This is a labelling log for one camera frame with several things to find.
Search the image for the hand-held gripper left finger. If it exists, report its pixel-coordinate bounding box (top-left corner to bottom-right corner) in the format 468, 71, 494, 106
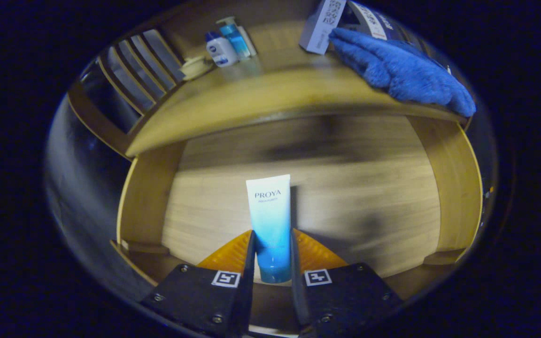
140, 229, 256, 338

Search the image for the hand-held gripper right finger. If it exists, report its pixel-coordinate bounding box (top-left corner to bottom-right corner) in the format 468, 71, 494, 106
290, 228, 403, 338

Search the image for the white and blue tube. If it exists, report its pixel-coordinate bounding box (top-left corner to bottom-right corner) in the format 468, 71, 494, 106
246, 174, 293, 284

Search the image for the wooden countertop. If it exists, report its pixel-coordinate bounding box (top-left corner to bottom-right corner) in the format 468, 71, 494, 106
125, 21, 468, 158

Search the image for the beige teacup with saucer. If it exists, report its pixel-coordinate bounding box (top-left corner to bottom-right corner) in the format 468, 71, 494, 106
179, 55, 215, 80

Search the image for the folded blue towel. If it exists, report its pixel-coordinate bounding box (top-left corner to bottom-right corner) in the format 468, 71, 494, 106
329, 27, 477, 118

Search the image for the white lotion bottle blue cap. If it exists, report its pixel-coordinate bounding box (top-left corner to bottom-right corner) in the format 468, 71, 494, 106
205, 31, 240, 68

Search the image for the blue pump bottle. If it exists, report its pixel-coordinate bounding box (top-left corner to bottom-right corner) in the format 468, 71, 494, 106
216, 17, 257, 59

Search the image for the white spine book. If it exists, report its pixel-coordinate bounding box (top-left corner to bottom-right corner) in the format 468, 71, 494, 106
346, 1, 388, 40

